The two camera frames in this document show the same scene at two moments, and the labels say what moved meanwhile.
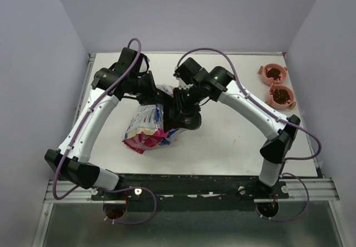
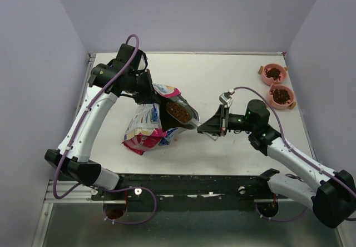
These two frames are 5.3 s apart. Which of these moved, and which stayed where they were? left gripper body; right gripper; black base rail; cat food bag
Moved: right gripper
Stayed: cat food bag; black base rail; left gripper body
